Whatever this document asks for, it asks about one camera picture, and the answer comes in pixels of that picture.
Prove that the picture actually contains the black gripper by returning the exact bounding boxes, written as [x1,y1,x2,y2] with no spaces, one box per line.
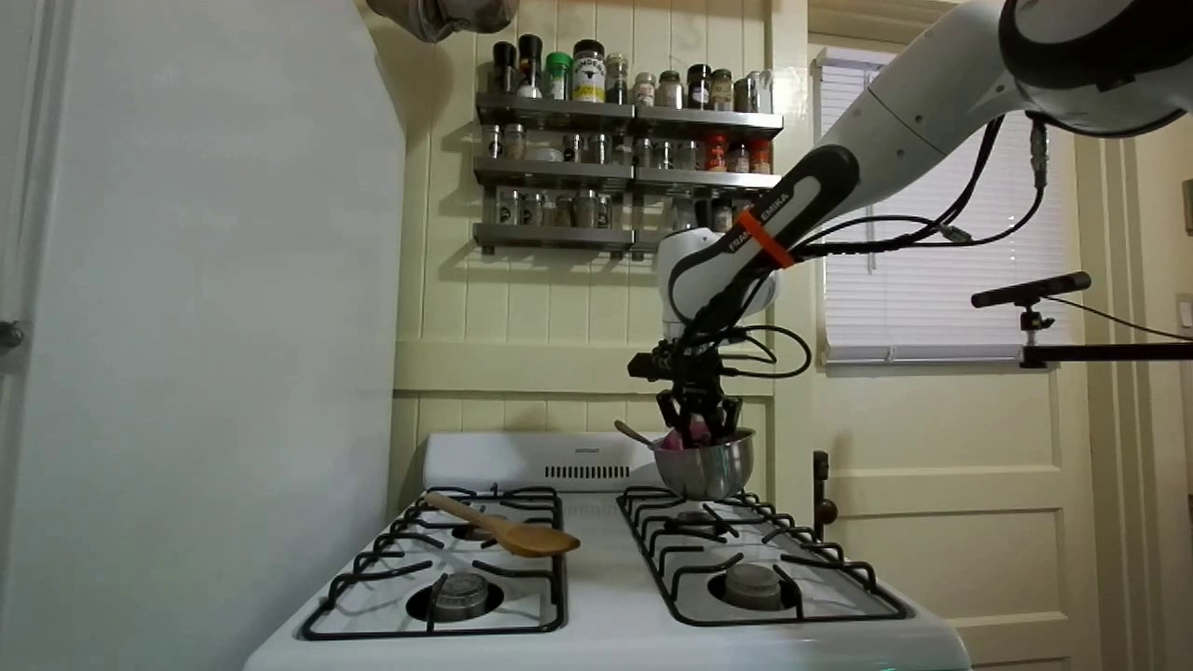
[627,338,743,445]

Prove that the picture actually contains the wooden spoon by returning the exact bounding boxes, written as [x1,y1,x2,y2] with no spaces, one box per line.
[424,492,579,556]

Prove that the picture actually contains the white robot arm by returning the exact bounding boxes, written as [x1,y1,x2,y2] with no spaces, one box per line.
[630,0,1193,445]

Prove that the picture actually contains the silver metal bowl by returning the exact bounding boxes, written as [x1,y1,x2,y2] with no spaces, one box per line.
[655,432,755,501]

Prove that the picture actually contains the metal spoon in bowl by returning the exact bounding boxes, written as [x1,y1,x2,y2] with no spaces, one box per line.
[614,423,659,454]

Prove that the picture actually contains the black right stove grate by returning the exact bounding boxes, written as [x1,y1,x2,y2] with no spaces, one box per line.
[614,486,912,627]

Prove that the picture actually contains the black stove grate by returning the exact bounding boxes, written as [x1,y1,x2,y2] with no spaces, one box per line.
[614,486,912,627]
[297,505,567,640]

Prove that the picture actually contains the white gas stove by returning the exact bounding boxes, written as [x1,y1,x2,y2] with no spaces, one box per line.
[243,432,971,671]

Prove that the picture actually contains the metal spice rack shelf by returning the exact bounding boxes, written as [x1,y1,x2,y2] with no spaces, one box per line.
[473,35,783,259]

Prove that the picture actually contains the black left stove grate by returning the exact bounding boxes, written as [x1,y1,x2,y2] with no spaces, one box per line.
[297,505,567,640]

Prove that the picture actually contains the white window blind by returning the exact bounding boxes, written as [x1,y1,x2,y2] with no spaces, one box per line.
[817,48,1080,369]

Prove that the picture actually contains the metal pot on refrigerator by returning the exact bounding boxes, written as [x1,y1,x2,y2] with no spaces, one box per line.
[366,0,523,46]

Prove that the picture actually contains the white refrigerator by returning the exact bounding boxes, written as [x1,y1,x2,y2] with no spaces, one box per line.
[0,0,403,671]

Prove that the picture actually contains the black camera on stand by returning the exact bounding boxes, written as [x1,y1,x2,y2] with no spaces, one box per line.
[971,273,1193,369]

